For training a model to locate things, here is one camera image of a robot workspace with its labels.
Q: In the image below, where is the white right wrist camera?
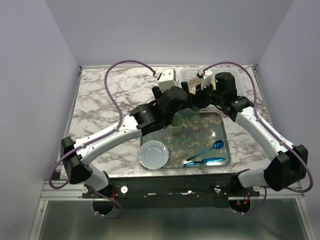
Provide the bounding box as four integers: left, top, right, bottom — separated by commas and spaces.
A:
196, 68, 214, 90

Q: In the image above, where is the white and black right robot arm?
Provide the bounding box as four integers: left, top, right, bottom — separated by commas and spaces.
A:
193, 69, 314, 196

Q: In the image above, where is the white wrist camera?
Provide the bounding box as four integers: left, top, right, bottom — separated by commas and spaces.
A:
196, 68, 214, 90
158, 68, 177, 92

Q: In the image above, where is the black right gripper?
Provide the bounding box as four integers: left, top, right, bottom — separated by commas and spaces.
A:
191, 80, 224, 109

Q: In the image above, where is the blue metallic knife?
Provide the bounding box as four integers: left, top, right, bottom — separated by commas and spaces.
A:
183, 157, 226, 168

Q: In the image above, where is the teal glazed ceramic mug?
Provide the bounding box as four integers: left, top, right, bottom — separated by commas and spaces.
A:
178, 106, 200, 120

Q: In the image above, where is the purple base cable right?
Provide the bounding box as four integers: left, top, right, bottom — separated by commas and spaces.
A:
233, 187, 268, 216

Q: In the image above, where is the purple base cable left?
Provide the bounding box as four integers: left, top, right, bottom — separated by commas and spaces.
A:
91, 187, 125, 220

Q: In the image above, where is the light green ceramic cup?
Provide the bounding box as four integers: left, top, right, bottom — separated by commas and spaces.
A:
168, 114, 184, 135

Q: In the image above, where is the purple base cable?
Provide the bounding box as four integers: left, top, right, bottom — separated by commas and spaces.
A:
91, 187, 125, 220
233, 187, 268, 216

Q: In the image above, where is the white perforated plastic bin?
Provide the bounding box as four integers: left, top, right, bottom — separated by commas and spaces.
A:
177, 67, 247, 96

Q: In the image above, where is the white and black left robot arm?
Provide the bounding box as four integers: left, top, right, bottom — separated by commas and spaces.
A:
60, 82, 193, 198

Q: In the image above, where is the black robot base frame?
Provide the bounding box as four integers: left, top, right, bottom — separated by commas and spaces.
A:
82, 171, 268, 210

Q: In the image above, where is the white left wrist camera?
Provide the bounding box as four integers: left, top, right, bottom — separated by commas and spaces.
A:
158, 68, 177, 92

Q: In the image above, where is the teal floral serving tray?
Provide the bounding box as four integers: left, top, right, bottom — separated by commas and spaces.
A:
140, 112, 231, 169

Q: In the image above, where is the patterned small ceramic bowl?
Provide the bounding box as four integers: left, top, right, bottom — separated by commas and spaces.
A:
187, 76, 203, 94

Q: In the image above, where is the blue metallic spoon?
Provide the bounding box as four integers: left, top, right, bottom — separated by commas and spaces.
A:
186, 140, 224, 162

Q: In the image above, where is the light blue scalloped plate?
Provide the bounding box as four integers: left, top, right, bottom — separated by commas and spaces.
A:
138, 140, 169, 170

